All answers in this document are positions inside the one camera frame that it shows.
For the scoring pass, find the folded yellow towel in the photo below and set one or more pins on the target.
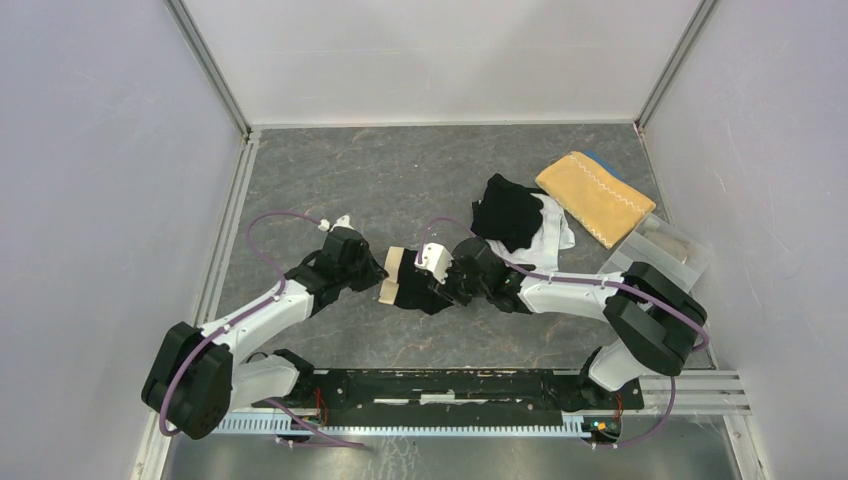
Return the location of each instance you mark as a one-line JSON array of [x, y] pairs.
[[608, 208]]

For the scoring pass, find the black crumpled underwear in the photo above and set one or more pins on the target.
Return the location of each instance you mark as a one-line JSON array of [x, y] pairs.
[[508, 212]]

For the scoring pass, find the white underwear black waistband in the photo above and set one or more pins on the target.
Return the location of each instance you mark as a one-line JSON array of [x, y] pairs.
[[553, 236]]

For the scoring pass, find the black underwear beige waistband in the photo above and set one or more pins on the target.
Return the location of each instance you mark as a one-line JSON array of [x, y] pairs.
[[407, 287]]

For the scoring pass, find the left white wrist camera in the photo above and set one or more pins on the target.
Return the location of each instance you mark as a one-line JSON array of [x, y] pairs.
[[343, 222]]

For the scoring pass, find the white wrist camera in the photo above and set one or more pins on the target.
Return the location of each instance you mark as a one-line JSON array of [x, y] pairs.
[[343, 222], [435, 259]]

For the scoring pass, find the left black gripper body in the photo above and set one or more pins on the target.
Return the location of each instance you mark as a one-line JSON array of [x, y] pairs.
[[362, 274]]

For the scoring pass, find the blue cloth under towel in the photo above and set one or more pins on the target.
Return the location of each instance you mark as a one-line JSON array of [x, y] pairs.
[[604, 165]]

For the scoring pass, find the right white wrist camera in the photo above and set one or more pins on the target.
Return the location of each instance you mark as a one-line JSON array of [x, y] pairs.
[[435, 259]]

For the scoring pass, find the aluminium frame rail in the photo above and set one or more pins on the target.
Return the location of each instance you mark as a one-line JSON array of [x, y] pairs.
[[694, 392]]

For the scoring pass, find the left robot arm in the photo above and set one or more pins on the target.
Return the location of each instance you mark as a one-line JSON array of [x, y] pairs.
[[202, 373]]

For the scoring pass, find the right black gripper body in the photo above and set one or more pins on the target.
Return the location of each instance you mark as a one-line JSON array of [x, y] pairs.
[[459, 289]]

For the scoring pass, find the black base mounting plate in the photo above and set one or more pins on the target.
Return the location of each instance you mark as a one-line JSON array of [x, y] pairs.
[[455, 397]]

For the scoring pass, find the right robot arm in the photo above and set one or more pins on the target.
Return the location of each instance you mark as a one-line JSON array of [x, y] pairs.
[[657, 323]]

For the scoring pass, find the clear plastic organizer box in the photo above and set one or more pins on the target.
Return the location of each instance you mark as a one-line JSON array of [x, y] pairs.
[[654, 241]]

